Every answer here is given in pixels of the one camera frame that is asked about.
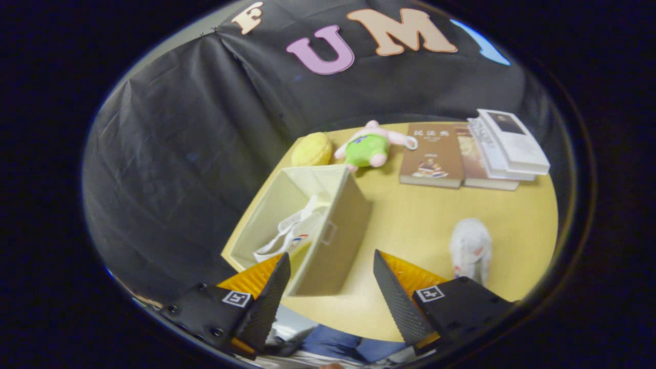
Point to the dark brown book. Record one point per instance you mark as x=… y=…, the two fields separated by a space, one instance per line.
x=471 y=164

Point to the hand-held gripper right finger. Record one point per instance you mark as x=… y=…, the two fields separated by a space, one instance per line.
x=397 y=300

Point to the person's blue jeans legs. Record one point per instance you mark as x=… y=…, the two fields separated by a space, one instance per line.
x=333 y=343

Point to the white canvas shoe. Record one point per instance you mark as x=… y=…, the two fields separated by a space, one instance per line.
x=470 y=243
x=297 y=230

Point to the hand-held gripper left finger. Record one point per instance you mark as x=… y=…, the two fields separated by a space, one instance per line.
x=266 y=302

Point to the white book with dark picture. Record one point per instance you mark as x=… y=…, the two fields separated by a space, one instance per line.
x=517 y=146

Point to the white book with patterned cover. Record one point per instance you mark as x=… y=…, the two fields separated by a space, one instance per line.
x=482 y=141

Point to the beige fabric storage box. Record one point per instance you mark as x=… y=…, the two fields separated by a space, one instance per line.
x=338 y=246

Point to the brown book with cake print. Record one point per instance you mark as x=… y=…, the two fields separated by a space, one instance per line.
x=435 y=148

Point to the yellow plush toy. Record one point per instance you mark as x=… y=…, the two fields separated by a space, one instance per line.
x=311 y=149

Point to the green and pink plush toy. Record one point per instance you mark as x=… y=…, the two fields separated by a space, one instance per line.
x=366 y=148

